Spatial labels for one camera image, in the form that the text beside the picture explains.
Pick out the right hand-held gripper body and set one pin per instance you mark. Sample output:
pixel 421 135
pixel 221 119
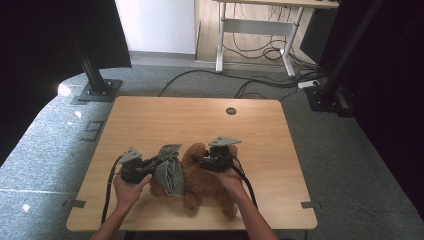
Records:
pixel 220 158

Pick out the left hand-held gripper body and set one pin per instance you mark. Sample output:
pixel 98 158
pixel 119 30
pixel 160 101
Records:
pixel 133 168

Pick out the grey doll garment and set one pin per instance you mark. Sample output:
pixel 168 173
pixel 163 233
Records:
pixel 170 173

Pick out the brown teddy bear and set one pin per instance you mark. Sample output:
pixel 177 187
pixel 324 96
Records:
pixel 203 183

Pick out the person's left hand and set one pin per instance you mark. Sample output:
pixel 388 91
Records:
pixel 128 191

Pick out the person's right hand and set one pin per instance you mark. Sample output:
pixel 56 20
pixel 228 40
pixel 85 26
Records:
pixel 230 181

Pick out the black metal stand with base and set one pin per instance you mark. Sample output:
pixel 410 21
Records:
pixel 333 86
pixel 96 83

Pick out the white power strip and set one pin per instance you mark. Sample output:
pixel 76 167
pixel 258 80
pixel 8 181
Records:
pixel 308 84

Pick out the dark curtain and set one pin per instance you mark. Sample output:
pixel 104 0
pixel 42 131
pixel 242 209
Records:
pixel 40 50
pixel 393 83

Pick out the grey floor outlet frame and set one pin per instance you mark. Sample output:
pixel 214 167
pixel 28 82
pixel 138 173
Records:
pixel 91 130

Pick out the grey table edge bracket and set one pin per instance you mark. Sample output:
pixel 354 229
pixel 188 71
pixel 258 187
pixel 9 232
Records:
pixel 310 204
pixel 74 203

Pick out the white desk frame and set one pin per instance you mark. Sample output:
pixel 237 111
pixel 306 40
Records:
pixel 256 26

